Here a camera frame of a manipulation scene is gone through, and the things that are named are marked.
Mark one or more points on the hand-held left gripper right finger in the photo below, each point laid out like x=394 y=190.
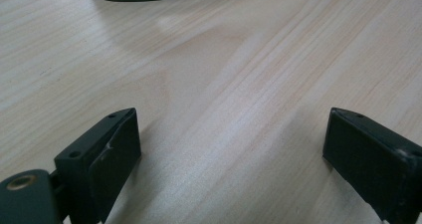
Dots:
x=368 y=157

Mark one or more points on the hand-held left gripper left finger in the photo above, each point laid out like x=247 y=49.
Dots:
x=99 y=164

